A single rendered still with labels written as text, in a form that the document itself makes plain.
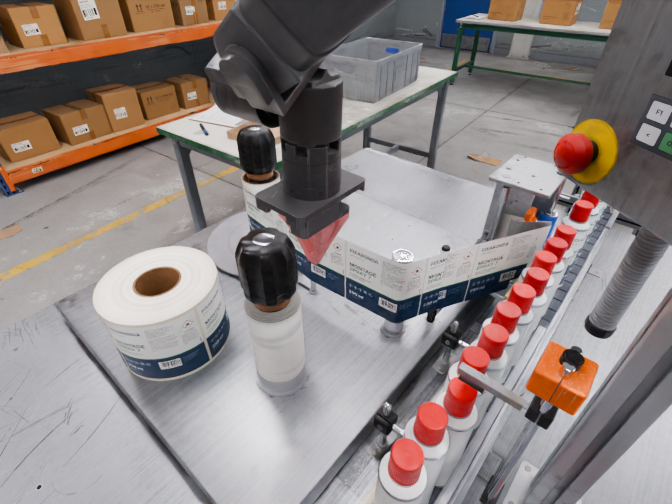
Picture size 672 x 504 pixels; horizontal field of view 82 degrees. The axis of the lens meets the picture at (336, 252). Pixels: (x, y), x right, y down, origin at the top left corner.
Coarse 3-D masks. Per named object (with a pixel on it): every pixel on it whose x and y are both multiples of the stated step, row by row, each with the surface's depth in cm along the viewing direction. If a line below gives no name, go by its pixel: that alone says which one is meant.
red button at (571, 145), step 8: (568, 136) 36; (576, 136) 35; (584, 136) 35; (560, 144) 37; (568, 144) 36; (576, 144) 35; (584, 144) 35; (592, 144) 36; (560, 152) 37; (568, 152) 36; (576, 152) 35; (584, 152) 35; (592, 152) 35; (560, 160) 37; (568, 160) 36; (576, 160) 35; (584, 160) 35; (592, 160) 36; (560, 168) 37; (568, 168) 36; (576, 168) 36; (584, 168) 36
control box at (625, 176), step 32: (640, 0) 30; (640, 32) 31; (608, 64) 34; (640, 64) 31; (608, 96) 34; (640, 96) 32; (576, 128) 38; (608, 128) 35; (608, 160) 35; (640, 160) 32; (608, 192) 36; (640, 192) 33; (640, 224) 34
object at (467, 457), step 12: (540, 336) 66; (528, 348) 64; (528, 360) 62; (516, 372) 60; (504, 384) 58; (492, 408) 55; (492, 420) 54; (480, 432) 52; (480, 444) 51; (468, 456) 50; (456, 468) 49; (456, 480) 48; (444, 492) 47
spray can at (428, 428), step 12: (420, 408) 42; (432, 408) 42; (420, 420) 41; (432, 420) 41; (444, 420) 41; (408, 432) 44; (420, 432) 42; (432, 432) 40; (444, 432) 42; (420, 444) 43; (432, 444) 42; (444, 444) 43; (432, 456) 42; (444, 456) 43; (432, 468) 44; (432, 480) 46
